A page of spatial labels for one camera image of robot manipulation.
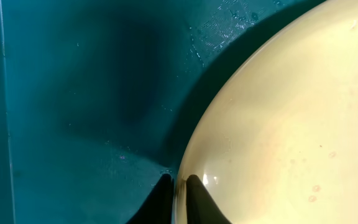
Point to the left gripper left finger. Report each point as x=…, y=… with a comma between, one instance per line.
x=157, y=207

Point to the teal plastic tray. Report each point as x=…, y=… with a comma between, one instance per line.
x=98, y=99

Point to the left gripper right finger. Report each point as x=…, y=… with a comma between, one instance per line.
x=200, y=206

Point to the lime green plate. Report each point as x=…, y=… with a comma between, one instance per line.
x=279, y=142

